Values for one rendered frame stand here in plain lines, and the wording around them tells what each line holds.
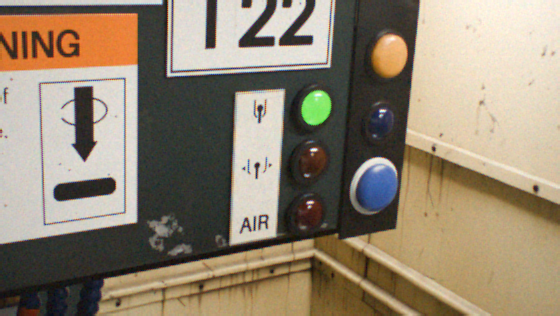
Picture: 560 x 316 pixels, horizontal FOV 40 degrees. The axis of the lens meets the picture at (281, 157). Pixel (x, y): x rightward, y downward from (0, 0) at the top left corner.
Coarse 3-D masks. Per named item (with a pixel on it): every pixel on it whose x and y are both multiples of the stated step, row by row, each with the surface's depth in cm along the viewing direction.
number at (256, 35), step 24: (240, 0) 39; (264, 0) 40; (288, 0) 41; (312, 0) 41; (240, 24) 39; (264, 24) 40; (288, 24) 41; (312, 24) 42; (240, 48) 40; (264, 48) 41; (288, 48) 41; (312, 48) 42
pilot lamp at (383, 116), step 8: (376, 112) 45; (384, 112) 46; (376, 120) 45; (384, 120) 46; (392, 120) 46; (376, 128) 46; (384, 128) 46; (392, 128) 46; (376, 136) 46; (384, 136) 46
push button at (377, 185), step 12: (372, 168) 46; (384, 168) 46; (360, 180) 46; (372, 180) 46; (384, 180) 47; (396, 180) 47; (360, 192) 46; (372, 192) 46; (384, 192) 47; (360, 204) 47; (372, 204) 47; (384, 204) 47
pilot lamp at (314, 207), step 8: (312, 200) 45; (304, 208) 44; (312, 208) 45; (320, 208) 45; (296, 216) 44; (304, 216) 44; (312, 216) 45; (320, 216) 45; (296, 224) 45; (304, 224) 45; (312, 224) 45
